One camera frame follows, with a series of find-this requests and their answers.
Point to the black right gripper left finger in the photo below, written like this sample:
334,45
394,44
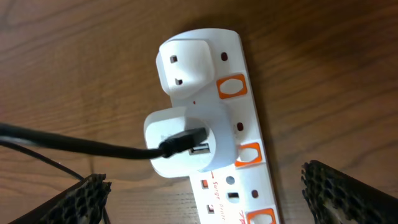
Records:
82,203

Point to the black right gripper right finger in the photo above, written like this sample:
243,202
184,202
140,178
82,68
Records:
334,197

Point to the white plug adapter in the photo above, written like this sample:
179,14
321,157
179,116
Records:
187,65

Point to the white power strip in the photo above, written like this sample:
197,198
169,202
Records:
241,192

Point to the white USB wall charger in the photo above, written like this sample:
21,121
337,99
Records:
195,138

